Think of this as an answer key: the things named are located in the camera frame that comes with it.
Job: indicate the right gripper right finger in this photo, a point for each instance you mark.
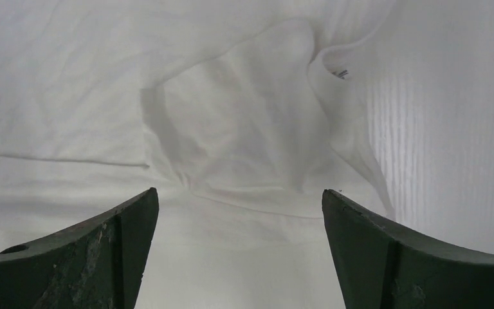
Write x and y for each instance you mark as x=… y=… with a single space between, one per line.
x=383 y=264

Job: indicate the white t shirt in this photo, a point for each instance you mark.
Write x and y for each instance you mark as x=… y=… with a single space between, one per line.
x=214 y=103

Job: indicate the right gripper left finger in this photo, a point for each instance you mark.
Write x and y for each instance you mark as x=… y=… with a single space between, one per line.
x=97 y=263

